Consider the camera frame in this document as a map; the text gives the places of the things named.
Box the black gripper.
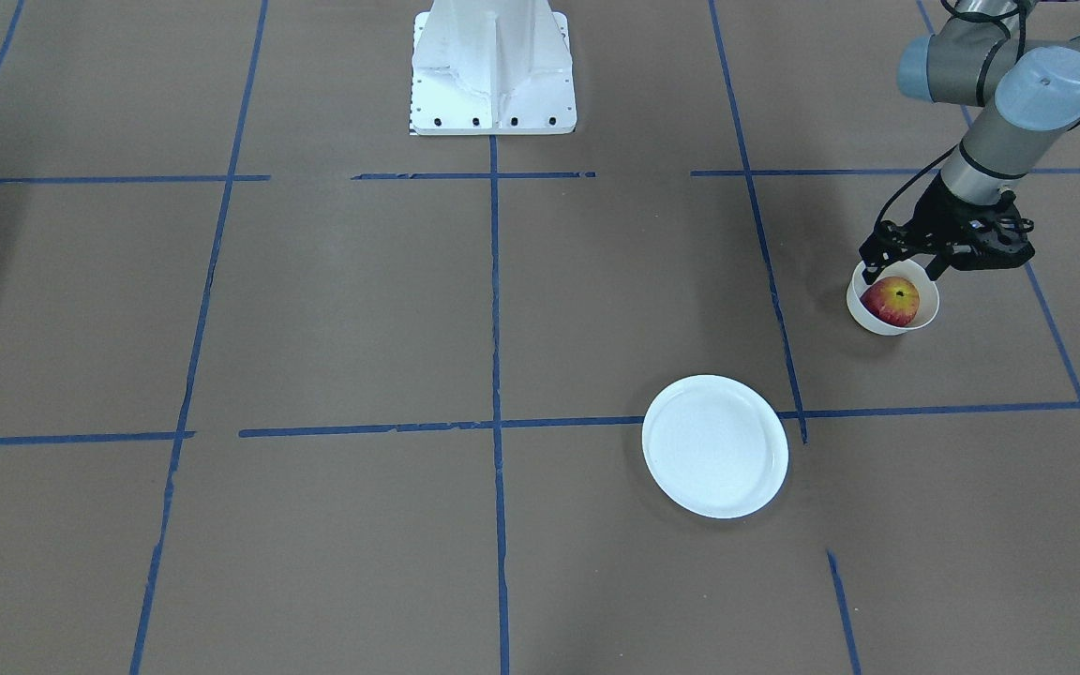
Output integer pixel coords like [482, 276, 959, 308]
[859, 178, 1020, 285]

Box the white plate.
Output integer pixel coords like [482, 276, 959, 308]
[642, 373, 789, 519]

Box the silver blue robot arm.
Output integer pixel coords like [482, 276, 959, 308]
[859, 1, 1080, 285]

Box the white bowl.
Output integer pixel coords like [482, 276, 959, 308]
[846, 261, 941, 335]

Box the black camera cable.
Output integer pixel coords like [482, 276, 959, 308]
[874, 0, 1038, 235]

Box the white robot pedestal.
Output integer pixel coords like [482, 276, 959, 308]
[409, 1, 578, 136]

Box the red yellow apple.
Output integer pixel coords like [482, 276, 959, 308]
[859, 276, 921, 326]

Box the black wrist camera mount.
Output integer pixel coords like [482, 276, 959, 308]
[944, 217, 1036, 272]

